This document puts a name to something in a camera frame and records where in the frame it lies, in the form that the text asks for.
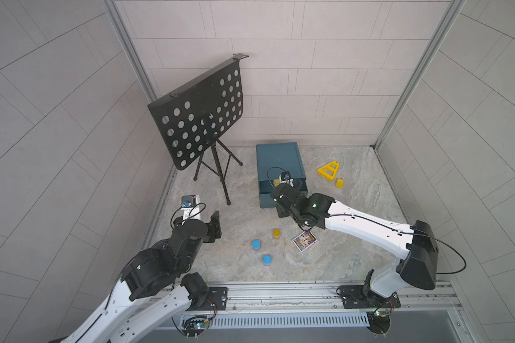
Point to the right green circuit board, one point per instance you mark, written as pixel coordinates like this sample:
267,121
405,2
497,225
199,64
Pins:
378,323

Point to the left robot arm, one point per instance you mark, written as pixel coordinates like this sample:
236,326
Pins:
154,286

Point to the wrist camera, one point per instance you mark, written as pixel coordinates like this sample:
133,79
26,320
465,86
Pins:
285,178
188,202

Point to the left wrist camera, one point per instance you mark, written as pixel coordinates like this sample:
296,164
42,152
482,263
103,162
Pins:
188,202

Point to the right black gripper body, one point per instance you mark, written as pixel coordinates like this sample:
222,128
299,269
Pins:
282,211

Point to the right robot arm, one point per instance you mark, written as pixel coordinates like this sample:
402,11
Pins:
414,245

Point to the green circuit board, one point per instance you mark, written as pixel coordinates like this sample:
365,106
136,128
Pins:
195,326
378,323

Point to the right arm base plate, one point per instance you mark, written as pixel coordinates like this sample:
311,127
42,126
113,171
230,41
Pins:
353,297

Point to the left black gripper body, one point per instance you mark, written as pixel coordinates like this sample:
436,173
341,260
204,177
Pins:
209,234

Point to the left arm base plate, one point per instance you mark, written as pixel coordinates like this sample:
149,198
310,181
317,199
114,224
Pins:
216,298

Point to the left green circuit board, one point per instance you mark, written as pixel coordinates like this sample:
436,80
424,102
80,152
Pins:
195,326

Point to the colourful picture card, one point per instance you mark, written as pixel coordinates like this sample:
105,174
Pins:
304,241

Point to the teal three-drawer cabinet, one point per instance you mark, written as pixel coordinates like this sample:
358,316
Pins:
272,161

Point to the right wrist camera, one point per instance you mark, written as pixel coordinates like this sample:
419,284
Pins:
285,178

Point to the black perforated music stand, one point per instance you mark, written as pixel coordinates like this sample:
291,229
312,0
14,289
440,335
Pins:
192,118

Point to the aluminium mounting rail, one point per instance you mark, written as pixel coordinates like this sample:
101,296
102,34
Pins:
284,297

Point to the blue paint can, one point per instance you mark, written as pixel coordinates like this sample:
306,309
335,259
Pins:
267,260
256,245

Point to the yellow triangular plastic frame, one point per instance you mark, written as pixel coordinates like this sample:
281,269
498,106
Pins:
329,171

